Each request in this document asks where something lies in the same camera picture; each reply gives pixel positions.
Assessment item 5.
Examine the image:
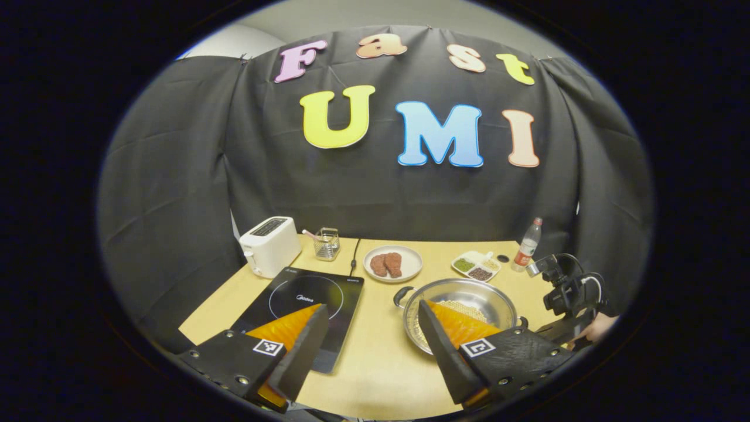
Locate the black backdrop cloth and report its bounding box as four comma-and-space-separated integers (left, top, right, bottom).
97, 26, 654, 352

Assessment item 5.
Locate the steel pot with black handles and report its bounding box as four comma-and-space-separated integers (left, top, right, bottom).
393, 278, 529, 356

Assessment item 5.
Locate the white divided bean dish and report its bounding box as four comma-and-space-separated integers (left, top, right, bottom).
451, 250, 502, 283

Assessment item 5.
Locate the round white plate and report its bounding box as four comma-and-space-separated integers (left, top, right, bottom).
363, 245, 424, 284

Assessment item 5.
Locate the clear plastic water bottle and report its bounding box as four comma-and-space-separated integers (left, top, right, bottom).
511, 217, 543, 273

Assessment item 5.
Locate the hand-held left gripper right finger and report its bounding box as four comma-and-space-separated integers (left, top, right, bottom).
417, 299, 578, 411

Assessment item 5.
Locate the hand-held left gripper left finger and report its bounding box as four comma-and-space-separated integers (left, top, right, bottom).
178, 303, 330, 414

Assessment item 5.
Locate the black induction cooktop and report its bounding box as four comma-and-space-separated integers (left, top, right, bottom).
230, 267, 365, 374

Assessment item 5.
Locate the white toaster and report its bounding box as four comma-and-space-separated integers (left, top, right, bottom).
239, 216, 302, 279

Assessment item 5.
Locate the metal wire basket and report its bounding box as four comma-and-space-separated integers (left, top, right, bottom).
313, 227, 342, 261

